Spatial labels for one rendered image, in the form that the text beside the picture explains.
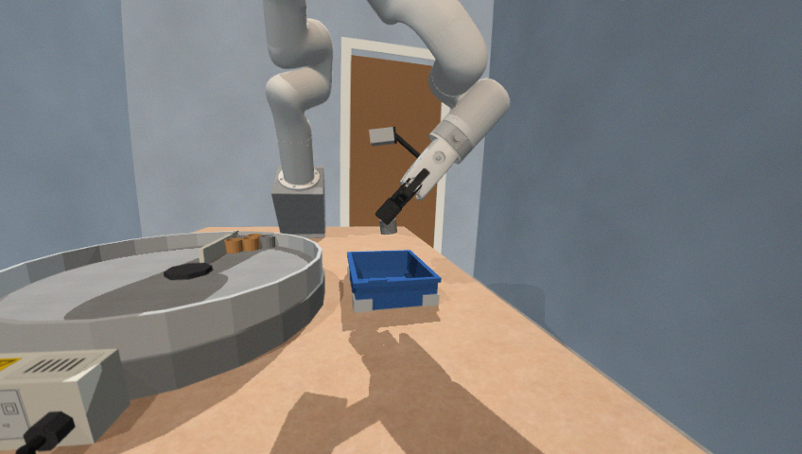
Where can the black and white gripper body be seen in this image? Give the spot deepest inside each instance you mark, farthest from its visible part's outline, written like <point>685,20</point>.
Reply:
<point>438,148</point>

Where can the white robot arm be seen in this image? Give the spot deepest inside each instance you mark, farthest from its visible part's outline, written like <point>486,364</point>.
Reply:
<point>448,32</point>

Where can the blue crate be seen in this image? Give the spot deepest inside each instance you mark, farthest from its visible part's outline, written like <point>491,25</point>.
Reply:
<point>391,279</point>

